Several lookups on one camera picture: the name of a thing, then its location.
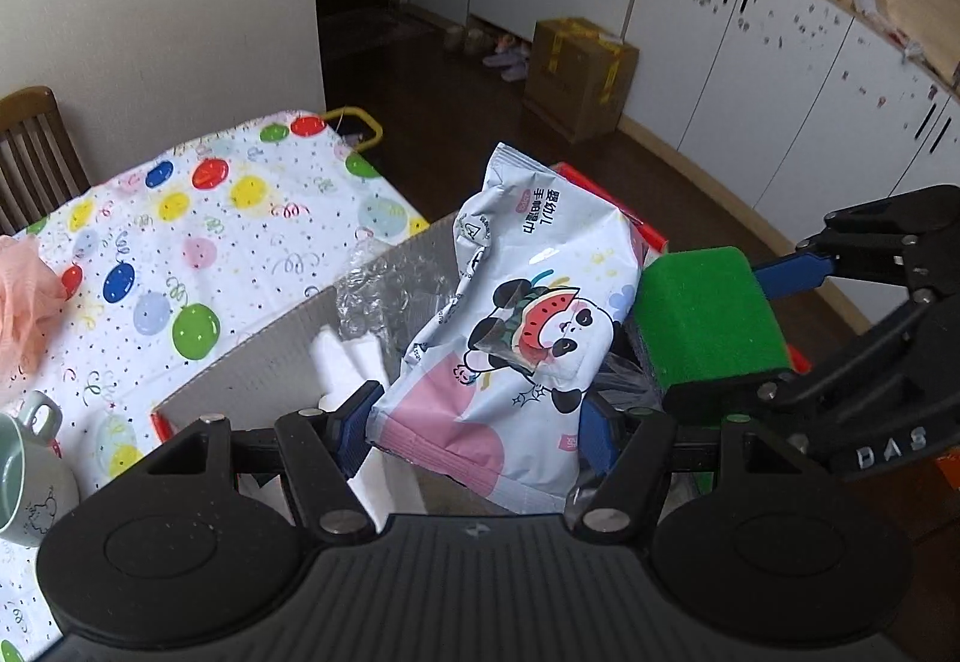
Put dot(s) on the pale green mug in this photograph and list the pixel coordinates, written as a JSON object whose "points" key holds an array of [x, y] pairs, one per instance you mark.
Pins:
{"points": [[30, 482]]}

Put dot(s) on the balloon print tablecloth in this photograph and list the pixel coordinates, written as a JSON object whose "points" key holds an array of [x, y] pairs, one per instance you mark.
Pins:
{"points": [[225, 242]]}

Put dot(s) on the white cabinet with stickers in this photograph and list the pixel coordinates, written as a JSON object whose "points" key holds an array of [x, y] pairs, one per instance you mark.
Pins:
{"points": [[795, 70]]}

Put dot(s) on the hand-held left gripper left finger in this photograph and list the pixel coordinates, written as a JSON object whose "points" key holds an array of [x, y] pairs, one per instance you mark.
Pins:
{"points": [[354, 430]]}

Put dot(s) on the yellow rimmed object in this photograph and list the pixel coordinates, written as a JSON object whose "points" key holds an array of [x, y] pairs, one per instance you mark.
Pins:
{"points": [[367, 124]]}

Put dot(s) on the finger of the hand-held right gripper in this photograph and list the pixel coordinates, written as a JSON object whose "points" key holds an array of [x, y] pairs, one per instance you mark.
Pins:
{"points": [[825, 370], [885, 235]]}

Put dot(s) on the white tissue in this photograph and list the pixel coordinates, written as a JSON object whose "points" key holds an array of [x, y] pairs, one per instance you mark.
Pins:
{"points": [[349, 358]]}

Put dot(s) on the brown cardboard box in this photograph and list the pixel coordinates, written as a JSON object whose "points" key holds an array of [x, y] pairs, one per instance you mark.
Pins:
{"points": [[577, 77]]}

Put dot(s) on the wooden chair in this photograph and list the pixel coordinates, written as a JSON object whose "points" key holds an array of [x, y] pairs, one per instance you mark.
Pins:
{"points": [[34, 145]]}

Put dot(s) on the panda print wipes packet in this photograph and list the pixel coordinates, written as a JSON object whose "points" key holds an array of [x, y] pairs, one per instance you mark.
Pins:
{"points": [[517, 362]]}

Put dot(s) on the pink mesh bath pouf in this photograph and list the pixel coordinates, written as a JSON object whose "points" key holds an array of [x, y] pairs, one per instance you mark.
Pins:
{"points": [[22, 310]]}

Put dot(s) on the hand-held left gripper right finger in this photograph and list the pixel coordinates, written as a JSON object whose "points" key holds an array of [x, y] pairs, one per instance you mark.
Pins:
{"points": [[600, 433]]}

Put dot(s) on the clear bubble wrap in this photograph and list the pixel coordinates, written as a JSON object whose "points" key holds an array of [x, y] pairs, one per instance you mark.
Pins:
{"points": [[382, 291]]}

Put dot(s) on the green sponge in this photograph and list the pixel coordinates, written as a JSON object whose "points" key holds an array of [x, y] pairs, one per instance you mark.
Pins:
{"points": [[705, 317]]}

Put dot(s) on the red cardboard box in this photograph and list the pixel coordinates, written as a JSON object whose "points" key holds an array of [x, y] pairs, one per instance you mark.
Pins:
{"points": [[255, 377]]}

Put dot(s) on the purple shoe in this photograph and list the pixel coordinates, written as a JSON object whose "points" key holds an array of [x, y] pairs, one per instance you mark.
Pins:
{"points": [[516, 71], [502, 59]]}

